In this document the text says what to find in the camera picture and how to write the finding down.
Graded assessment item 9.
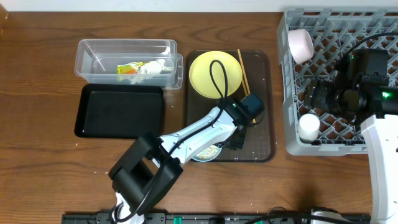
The rice and shell waste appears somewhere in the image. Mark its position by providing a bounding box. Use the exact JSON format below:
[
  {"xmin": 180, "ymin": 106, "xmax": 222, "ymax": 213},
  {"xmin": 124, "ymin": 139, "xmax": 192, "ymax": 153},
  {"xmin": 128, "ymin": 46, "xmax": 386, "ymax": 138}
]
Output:
[{"xmin": 196, "ymin": 145, "xmax": 221, "ymax": 160}]

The light blue bowl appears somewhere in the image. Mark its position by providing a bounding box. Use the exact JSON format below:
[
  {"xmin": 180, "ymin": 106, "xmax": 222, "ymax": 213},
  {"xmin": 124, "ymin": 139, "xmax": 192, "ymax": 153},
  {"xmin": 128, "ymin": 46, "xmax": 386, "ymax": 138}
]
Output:
[{"xmin": 193, "ymin": 145, "xmax": 222, "ymax": 162}]

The white cup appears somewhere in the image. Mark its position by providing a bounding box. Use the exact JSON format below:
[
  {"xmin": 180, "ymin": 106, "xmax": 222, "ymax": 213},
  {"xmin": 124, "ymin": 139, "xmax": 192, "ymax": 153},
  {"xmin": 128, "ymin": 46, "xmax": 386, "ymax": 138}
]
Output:
[{"xmin": 297, "ymin": 113, "xmax": 320, "ymax": 143}]

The pink bowl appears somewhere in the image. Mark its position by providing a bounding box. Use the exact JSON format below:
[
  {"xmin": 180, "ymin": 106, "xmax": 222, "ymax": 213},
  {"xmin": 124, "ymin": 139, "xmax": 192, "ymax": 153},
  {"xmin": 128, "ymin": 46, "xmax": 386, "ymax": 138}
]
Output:
[{"xmin": 287, "ymin": 29, "xmax": 314, "ymax": 64}]

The yellow plate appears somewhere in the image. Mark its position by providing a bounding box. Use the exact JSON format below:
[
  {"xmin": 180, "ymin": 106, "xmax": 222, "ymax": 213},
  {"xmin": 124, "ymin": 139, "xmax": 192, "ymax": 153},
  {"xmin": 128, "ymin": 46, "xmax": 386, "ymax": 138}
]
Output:
[{"xmin": 189, "ymin": 51, "xmax": 243, "ymax": 99}]

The white tissue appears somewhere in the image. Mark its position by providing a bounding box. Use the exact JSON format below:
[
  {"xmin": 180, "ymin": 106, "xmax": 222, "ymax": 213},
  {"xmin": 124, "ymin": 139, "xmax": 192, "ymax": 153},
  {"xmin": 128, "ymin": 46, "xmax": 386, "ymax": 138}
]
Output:
[{"xmin": 128, "ymin": 59, "xmax": 165, "ymax": 85}]

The green snack wrapper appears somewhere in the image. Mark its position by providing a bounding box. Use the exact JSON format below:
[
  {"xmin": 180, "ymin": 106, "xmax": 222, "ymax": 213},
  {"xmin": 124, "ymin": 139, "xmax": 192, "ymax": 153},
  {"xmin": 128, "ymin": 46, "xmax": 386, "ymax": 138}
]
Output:
[{"xmin": 116, "ymin": 62, "xmax": 147, "ymax": 74}]

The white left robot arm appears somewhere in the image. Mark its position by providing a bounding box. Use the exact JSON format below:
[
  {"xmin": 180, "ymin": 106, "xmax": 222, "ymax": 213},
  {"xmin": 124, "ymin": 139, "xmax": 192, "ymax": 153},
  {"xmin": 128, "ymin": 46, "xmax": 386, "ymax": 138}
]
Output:
[{"xmin": 109, "ymin": 90, "xmax": 264, "ymax": 223}]

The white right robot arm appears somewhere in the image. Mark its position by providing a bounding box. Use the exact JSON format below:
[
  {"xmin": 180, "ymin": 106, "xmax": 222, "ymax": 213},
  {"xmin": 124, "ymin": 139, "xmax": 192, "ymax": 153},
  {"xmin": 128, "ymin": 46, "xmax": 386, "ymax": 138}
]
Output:
[{"xmin": 303, "ymin": 37, "xmax": 397, "ymax": 223}]

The grey dishwasher rack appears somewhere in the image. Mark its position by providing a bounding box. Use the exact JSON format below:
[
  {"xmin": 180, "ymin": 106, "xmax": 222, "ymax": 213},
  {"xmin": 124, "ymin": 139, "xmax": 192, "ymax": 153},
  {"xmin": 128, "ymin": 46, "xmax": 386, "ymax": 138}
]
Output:
[{"xmin": 277, "ymin": 8, "xmax": 397, "ymax": 156}]

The dark brown serving tray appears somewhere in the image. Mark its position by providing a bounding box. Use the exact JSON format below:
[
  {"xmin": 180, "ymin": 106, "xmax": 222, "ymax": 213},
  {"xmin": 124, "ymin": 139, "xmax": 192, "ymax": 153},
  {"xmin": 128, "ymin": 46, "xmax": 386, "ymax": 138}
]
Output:
[{"xmin": 184, "ymin": 50, "xmax": 275, "ymax": 162}]

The black tray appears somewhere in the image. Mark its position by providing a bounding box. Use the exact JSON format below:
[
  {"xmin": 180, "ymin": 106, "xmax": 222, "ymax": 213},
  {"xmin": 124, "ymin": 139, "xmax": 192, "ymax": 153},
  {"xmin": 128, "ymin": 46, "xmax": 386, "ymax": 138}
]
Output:
[{"xmin": 74, "ymin": 83, "xmax": 164, "ymax": 139}]

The clear plastic bin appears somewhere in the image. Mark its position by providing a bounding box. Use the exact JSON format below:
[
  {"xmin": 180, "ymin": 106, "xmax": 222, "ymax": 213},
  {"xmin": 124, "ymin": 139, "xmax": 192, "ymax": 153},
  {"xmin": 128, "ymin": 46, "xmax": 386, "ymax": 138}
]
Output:
[{"xmin": 75, "ymin": 39, "xmax": 183, "ymax": 90}]

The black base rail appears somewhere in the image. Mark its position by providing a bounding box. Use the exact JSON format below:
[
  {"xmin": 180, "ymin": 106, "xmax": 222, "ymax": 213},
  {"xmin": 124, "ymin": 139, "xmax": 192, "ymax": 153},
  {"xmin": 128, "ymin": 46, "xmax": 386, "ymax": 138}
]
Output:
[{"xmin": 61, "ymin": 212, "xmax": 374, "ymax": 224}]

